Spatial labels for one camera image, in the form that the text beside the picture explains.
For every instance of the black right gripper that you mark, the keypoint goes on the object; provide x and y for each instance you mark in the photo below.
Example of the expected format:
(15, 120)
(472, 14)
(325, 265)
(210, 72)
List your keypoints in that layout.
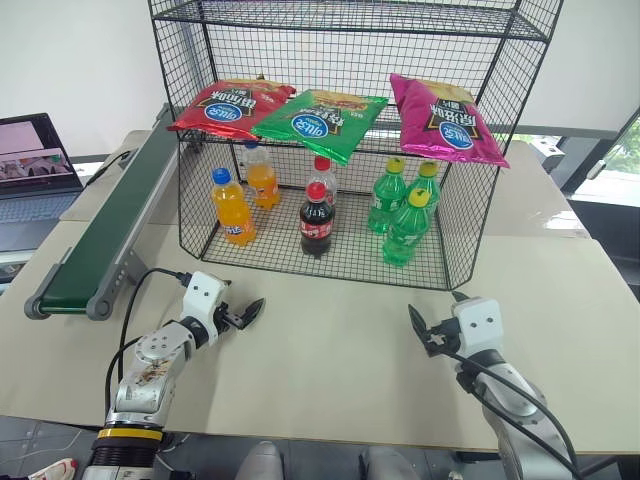
(444, 337)

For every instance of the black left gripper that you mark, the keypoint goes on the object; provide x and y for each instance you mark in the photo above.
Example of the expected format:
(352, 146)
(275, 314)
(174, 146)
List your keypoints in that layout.
(227, 319)

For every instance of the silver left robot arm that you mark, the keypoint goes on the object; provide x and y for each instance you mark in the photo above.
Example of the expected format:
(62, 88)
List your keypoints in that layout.
(150, 370)

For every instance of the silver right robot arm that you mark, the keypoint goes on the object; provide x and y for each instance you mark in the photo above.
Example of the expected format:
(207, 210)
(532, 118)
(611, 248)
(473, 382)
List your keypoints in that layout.
(510, 400)

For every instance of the green conveyor belt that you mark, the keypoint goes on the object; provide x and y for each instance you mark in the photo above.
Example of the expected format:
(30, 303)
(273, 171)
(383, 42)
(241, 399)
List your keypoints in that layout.
(100, 240)

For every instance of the orange soda bottle blue cap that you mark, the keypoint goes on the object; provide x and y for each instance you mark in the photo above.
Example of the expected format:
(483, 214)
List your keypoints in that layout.
(235, 215)
(262, 182)

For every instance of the green soda bottle yellow cap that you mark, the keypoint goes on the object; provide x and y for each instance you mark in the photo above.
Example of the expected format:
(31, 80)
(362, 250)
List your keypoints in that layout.
(405, 235)
(385, 200)
(429, 175)

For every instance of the cola bottle red cap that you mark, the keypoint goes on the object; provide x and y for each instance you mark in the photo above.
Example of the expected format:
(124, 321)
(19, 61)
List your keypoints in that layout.
(316, 225)
(325, 175)

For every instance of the magenta chip bag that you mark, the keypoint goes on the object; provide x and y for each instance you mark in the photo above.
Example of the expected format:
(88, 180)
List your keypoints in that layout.
(445, 130)

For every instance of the green chip bag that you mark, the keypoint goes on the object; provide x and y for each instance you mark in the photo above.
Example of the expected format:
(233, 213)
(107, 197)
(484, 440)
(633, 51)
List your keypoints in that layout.
(315, 125)

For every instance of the red chip bag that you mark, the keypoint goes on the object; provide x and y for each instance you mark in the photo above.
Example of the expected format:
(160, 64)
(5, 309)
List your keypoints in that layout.
(225, 107)

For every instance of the open grey laptop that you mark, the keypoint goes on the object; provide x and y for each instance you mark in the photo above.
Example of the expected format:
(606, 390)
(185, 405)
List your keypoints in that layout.
(30, 210)

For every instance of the white and red sneaker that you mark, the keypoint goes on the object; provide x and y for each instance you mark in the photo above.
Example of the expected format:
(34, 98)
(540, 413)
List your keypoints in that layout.
(55, 470)

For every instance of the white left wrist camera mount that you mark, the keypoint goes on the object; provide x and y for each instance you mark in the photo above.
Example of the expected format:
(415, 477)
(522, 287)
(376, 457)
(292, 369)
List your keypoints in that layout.
(202, 297)

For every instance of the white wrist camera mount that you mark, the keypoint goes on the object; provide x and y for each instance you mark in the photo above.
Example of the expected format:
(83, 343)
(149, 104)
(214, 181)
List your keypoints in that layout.
(477, 322)
(202, 297)

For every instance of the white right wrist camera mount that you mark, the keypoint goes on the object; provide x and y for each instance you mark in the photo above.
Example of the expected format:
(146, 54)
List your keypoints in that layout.
(477, 322)

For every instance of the black window frame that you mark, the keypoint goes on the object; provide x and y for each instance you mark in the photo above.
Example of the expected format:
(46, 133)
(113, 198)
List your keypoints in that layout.
(575, 132)

